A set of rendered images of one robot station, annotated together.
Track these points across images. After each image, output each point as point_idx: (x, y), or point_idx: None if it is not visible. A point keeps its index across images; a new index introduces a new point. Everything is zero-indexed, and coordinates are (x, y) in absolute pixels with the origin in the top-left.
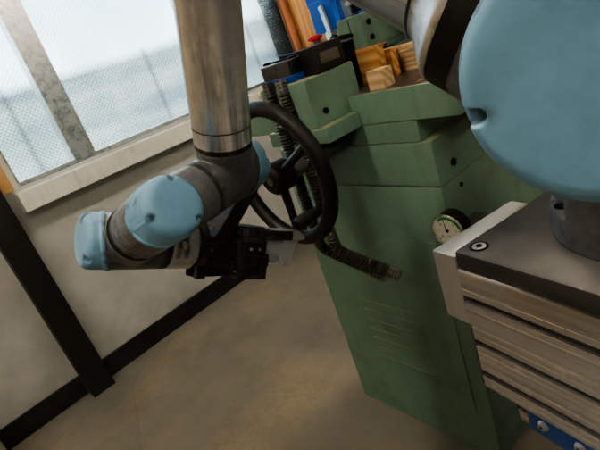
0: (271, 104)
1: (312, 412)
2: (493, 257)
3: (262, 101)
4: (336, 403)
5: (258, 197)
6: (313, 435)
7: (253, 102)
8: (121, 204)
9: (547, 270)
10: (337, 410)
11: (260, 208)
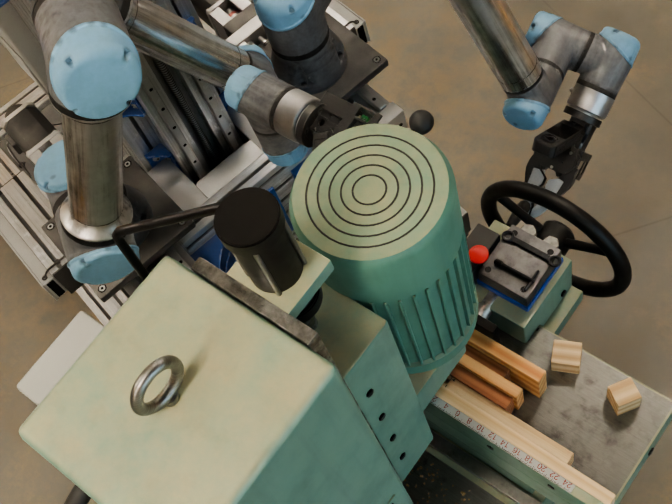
0: (523, 185)
1: (671, 483)
2: (372, 50)
3: (538, 192)
4: (639, 496)
5: (607, 284)
6: (656, 445)
7: (551, 195)
8: (579, 30)
9: (355, 40)
10: (634, 484)
11: (605, 281)
